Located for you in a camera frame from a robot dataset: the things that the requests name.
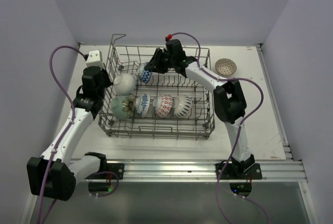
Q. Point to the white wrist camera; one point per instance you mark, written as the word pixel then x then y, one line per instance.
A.
pixel 94 58
pixel 168 37

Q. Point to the pale green ceramic bowl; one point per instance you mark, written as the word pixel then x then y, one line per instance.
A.
pixel 118 107

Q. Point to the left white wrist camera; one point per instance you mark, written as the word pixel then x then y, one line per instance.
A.
pixel 94 58

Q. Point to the brown floral ceramic bowl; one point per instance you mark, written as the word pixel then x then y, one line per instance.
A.
pixel 128 105

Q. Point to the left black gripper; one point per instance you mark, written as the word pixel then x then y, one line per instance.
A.
pixel 109 83

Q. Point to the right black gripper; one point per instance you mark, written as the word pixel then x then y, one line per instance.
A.
pixel 154 64

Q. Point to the blue floral white bowl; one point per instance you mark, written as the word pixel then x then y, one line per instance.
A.
pixel 142 104

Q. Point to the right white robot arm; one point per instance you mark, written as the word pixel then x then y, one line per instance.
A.
pixel 228 100

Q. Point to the red diamond pattern bowl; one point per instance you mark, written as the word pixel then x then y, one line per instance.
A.
pixel 163 105

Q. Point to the white ribbed ceramic bowl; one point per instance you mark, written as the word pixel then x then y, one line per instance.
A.
pixel 124 84

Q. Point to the white bowl dark stripes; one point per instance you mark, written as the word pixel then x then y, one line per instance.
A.
pixel 182 105

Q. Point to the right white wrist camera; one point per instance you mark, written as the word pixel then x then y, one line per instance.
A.
pixel 168 37

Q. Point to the brown dotted ceramic bowl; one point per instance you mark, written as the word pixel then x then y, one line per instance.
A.
pixel 225 67

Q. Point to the grey wire dish rack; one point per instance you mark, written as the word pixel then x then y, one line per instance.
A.
pixel 198 124

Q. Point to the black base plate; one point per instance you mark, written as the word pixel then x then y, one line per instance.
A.
pixel 111 171
pixel 233 171

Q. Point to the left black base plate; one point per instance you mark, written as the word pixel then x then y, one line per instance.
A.
pixel 111 171

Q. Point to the aluminium mounting rail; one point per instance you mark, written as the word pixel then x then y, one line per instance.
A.
pixel 202 170

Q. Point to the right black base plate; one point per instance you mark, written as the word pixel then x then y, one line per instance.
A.
pixel 233 171

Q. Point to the blue zigzag ceramic bowl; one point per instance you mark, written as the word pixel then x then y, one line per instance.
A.
pixel 144 74

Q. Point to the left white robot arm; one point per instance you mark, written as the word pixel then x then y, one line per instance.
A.
pixel 52 175

